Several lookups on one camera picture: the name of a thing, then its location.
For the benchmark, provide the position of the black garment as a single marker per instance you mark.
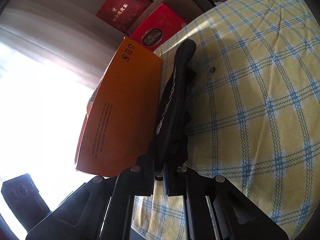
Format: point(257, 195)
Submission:
point(172, 120)

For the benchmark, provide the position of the beige curtain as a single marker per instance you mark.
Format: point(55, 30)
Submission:
point(65, 34)

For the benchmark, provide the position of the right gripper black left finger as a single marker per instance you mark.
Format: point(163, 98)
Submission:
point(135, 181)

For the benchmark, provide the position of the red gift bag Chinese text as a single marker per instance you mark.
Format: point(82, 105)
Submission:
point(122, 14)

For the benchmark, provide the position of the large brown carton behind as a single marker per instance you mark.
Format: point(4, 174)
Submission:
point(188, 10)

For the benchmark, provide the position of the red Ferrero Collection box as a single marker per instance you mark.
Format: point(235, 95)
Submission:
point(161, 25)

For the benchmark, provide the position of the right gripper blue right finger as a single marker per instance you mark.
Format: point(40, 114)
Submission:
point(179, 181)

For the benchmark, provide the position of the dark phone with cameras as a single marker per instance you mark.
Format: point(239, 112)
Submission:
point(24, 200)

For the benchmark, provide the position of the orange cardboard box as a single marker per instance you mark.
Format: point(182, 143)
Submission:
point(120, 121)

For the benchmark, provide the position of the yellow blue plaid tablecloth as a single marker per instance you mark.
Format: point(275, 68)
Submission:
point(254, 105)

